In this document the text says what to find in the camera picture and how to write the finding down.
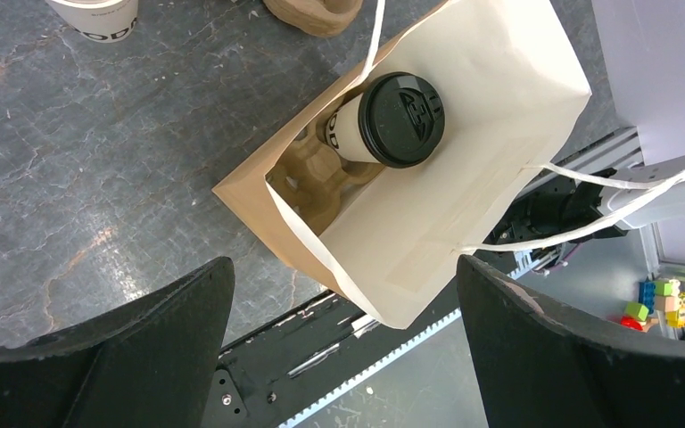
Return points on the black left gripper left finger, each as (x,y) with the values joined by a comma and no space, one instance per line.
(147,363)

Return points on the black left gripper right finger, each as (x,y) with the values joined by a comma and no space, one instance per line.
(542,363)

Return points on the brown paper bag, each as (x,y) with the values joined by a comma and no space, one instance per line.
(513,89)

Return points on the brown pulp carrier top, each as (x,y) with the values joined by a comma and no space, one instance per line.
(312,178)

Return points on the black plastic cup lid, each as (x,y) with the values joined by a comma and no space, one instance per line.
(401,119)

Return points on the white paper cup printed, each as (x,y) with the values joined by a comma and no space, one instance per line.
(101,21)

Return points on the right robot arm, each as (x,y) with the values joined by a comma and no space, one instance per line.
(566,203)

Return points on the colourful toy blocks pile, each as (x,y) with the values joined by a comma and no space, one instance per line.
(658,299)

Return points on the brown pulp cup carrier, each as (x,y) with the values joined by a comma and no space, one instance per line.
(316,17)

